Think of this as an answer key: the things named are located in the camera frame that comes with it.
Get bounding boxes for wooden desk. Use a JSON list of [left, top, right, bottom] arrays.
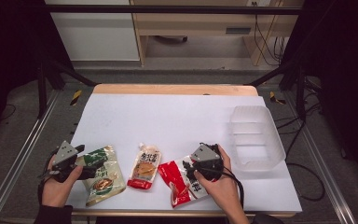
[[130, 0, 305, 67]]

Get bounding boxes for white sheet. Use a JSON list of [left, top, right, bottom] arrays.
[[64, 92, 303, 214]]

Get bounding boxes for grey drawer handle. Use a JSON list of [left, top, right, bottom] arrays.
[[225, 27, 252, 35]]

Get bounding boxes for dark rounded object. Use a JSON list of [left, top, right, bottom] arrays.
[[251, 212, 286, 224]]

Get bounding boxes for person's right hand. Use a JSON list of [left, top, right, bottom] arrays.
[[193, 144, 242, 216]]

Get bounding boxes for black hanging cables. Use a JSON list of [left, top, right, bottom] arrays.
[[253, 1, 290, 67]]

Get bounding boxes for green and beige snack packet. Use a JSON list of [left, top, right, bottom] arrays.
[[74, 145, 128, 207]]

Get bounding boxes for red and white packet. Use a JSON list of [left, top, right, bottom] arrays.
[[157, 154, 211, 209]]

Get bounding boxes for black looped floor cable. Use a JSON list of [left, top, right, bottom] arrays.
[[283, 119, 326, 203]]

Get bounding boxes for hand-held gripper cable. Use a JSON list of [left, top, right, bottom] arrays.
[[194, 167, 246, 210], [36, 148, 59, 204]]

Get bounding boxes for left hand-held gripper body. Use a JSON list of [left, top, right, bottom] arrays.
[[49, 140, 87, 184]]

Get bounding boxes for small beige spout pouch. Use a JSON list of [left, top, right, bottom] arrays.
[[126, 142, 162, 190]]

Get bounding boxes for left hand-held gripper cable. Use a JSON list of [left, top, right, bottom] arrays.
[[36, 148, 59, 204]]

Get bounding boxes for black horizontal frame bar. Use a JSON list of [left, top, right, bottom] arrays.
[[43, 4, 304, 16]]

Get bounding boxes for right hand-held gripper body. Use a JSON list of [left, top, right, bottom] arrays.
[[189, 143, 226, 182]]

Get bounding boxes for yellow-handled tool right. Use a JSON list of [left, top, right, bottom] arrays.
[[268, 91, 287, 105]]

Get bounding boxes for white cabinet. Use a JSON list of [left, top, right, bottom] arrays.
[[45, 0, 141, 62]]

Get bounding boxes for aluminium rail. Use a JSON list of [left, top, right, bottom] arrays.
[[283, 91, 357, 224], [0, 90, 60, 224]]

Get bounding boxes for right hand-held gripper cable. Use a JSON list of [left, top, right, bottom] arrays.
[[194, 167, 246, 210]]

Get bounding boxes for person's left hand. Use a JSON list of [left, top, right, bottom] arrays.
[[41, 155, 84, 209]]

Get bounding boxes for translucent plastic container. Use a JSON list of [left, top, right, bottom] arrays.
[[228, 105, 287, 173]]

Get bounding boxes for dark curtain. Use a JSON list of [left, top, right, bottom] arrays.
[[282, 0, 358, 188], [0, 0, 73, 147]]

